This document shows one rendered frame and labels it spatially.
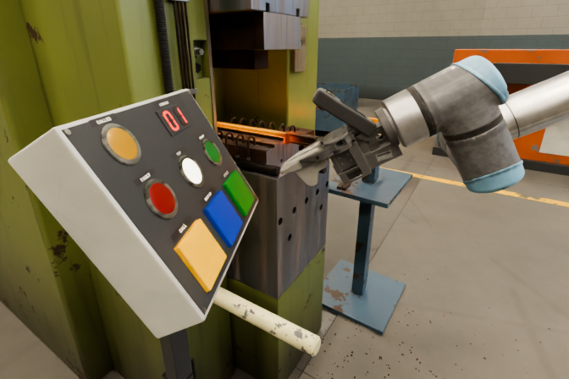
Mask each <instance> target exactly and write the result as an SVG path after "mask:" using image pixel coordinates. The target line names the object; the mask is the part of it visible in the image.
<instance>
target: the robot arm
mask: <svg viewBox="0 0 569 379"><path fill-rule="evenodd" d="M312 102H313V103H314V104H316V106H317V108H318V109H319V110H321V111H326V112H328V113H330V114H332V115H334V116H335V117H336V118H338V119H340V120H341V121H343V122H344V123H346V124H348V125H347V126H343V127H341V128H338V129H336V130H334V131H332V132H330V133H329V134H327V135H326V136H324V137H323V138H321V139H319V140H316V141H315V142H313V143H311V144H310V145H309V146H307V147H305V148H304V149H302V150H301V151H299V152H298V153H296V154H295V155H294V156H293V157H291V158H290V159H289V160H287V161H286V162H285V163H284V165H283V167H282V168H281V169H280V173H281V174H283V173H290V172H295V173H296V174H297V175H298V176H299V177H300V178H301V179H302V180H303V181H304V182H305V183H306V184H307V185H309V186H314V185H316V184H317V183H318V175H319V171H320V170H322V169H324V168H326V167H327V166H328V158H330V160H331V161H332V163H333V168H334V170H335V172H336V173H337V175H339V176H340V179H341V180H342V182H343V184H344V185H347V184H349V183H351V182H353V181H356V180H358V179H360V178H362V177H365V176H367V175H369V174H370V173H372V171H371V169H373V168H375V167H377V166H379V165H382V164H384V163H386V162H388V161H390V160H393V159H395V158H397V157H399V156H402V155H403V154H402V152H401V149H400V147H399V144H400V142H401V144H402V145H403V146H404V147H405V148H407V147H408V146H412V145H414V144H416V143H417V142H419V141H422V140H425V139H427V138H428V137H431V136H433V135H436V137H437V141H438V143H439V146H440V147H441V149H442V150H444V151H445V152H446V154H447V155H448V157H449V158H450V160H451V161H452V162H453V163H454V164H455V166H456V167H457V169H458V171H459V173H460V175H461V178H462V180H463V181H462V183H464V185H466V187H467V189H468V190H469V191H471V192H473V193H477V194H488V193H493V192H497V191H501V190H504V189H507V188H509V187H511V186H513V185H514V184H517V183H518V182H519V181H520V180H521V179H522V178H523V176H524V173H525V171H524V167H523V165H522V164H523V160H521V159H520V157H519V155H518V152H517V149H516V147H515V144H514V142H513V140H514V139H517V138H520V137H523V136H524V135H529V134H531V133H533V132H536V131H539V130H541V129H545V128H548V127H550V126H552V125H555V124H559V123H561V122H564V121H567V120H569V71H566V72H565V73H562V74H558V75H557V76H555V77H552V78H550V79H547V80H544V81H542V82H539V83H538V84H536V85H532V86H529V87H528V88H525V89H523V90H520V91H518V92H515V93H513V94H510V95H509V91H508V90H507V85H506V83H505V81H504V79H503V77H502V75H501V74H500V72H499V71H498V69H497V68H496V67H495V66H494V65H493V64H492V63H491V62H490V61H489V60H487V59H486V58H483V57H480V56H471V57H469V58H465V59H463V60H461V61H460V62H458V63H452V64H451V65H450V67H448V68H446V69H443V70H441V71H439V72H438V73H436V74H433V75H431V76H430V77H428V78H427V79H425V80H422V81H420V82H418V83H416V84H415V85H412V86H410V87H408V88H407V89H404V90H403V91H400V92H398V93H396V94H394V95H393V96H391V97H389V98H387V99H385V100H383V101H382V106H383V108H384V109H383V108H379V109H377V110H375V111H374V112H375V114H376V116H377V118H378V122H377V123H375V122H374V121H372V119H370V118H368V117H367V116H365V115H364V114H362V113H360V112H358V111H357V110H356V109H355V108H353V107H351V106H349V105H348V104H346V103H345V102H343V101H341V100H340V99H339V98H337V97H336V95H335V94H334V93H333V92H332V91H331V90H328V89H323V88H318V89H317V91H316V93H315V94H314V96H313V98H312ZM378 134H381V135H380V136H377V135H378ZM360 174H361V175H360ZM356 176H358V177H356ZM354 177H356V178H354ZM352 178H354V179H352ZM349 179H352V180H349Z"/></svg>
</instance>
